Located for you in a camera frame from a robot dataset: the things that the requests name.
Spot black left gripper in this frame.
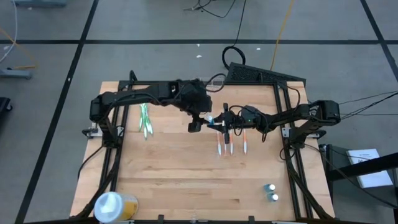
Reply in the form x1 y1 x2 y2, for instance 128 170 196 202
187 110 208 134

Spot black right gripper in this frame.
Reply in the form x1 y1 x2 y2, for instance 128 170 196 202
207 103 261 145

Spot clear acrylic organizer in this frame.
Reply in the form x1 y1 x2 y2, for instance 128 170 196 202
198 77 224 95

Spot black mesh computer case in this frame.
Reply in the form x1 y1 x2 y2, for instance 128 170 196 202
225 62 307 85

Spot black side stand beam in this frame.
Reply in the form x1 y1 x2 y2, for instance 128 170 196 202
326 151 398 182

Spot white paper booklet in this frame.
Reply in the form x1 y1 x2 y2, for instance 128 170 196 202
346 148 394 189

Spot grey floor stand base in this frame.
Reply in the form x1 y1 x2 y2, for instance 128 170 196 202
0 68 33 80
14 0 68 9

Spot black caster base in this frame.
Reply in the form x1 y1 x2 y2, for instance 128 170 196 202
0 96 13 121

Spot black aluminium table frame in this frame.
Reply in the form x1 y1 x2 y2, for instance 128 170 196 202
73 70 336 222

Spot black coiled floor cable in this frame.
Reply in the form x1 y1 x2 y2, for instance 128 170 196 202
221 0 248 72

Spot black tangled floor cable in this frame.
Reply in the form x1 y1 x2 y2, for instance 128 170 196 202
185 0 237 19

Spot yellow floor cable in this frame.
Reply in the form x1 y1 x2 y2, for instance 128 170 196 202
269 0 295 72

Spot orange floor cable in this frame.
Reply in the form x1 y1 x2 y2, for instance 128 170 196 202
0 27 40 70

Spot white floor cable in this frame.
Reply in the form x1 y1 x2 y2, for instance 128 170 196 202
0 0 19 64

